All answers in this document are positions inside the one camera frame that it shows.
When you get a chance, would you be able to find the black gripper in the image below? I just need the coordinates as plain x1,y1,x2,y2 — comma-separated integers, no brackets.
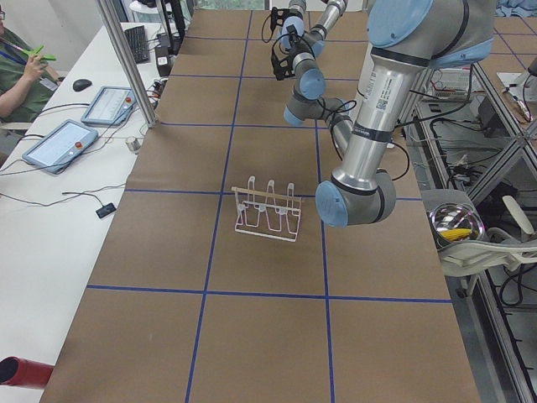
269,7,290,29
271,35,300,81

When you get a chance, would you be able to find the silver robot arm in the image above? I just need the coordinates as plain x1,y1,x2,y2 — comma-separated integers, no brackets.
273,1,496,228
268,0,348,48

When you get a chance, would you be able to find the black keyboard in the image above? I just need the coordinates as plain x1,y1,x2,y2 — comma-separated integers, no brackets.
123,25,150,64

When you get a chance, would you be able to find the small metal cylinder weight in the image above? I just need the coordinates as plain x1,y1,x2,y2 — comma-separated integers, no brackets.
125,136,141,154

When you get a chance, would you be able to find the upper teach pendant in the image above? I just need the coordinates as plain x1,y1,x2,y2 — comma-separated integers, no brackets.
81,86,136,127

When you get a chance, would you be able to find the teach pendant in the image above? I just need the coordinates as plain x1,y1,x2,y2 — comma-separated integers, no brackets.
81,86,136,127
23,119,98,174

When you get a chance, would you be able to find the black computer mouse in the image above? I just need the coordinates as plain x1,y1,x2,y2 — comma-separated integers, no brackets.
72,79,92,92

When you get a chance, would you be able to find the lower teach pendant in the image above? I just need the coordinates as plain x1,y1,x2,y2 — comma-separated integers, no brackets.
23,119,98,174

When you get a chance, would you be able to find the small black sensor puck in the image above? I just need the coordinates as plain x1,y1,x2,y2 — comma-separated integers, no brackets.
96,203,117,218

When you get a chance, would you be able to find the metal bowl with corn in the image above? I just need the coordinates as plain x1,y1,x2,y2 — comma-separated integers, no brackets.
429,202,486,249

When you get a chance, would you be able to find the person in green shirt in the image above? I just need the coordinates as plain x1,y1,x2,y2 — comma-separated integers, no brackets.
1,9,62,123

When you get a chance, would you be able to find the red cylinder bottle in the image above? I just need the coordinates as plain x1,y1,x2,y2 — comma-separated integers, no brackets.
1,356,55,390

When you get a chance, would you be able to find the black camera cable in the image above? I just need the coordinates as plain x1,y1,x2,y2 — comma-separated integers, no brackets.
261,11,278,44
270,33,315,81

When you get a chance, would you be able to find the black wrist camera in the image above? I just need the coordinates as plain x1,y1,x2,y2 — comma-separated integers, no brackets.
282,24,300,38

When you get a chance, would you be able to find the aluminium frame post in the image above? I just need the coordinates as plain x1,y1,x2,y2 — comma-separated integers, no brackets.
96,0,157,128

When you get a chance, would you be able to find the white wire cup holder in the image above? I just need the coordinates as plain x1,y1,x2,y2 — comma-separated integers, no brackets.
231,175,302,243

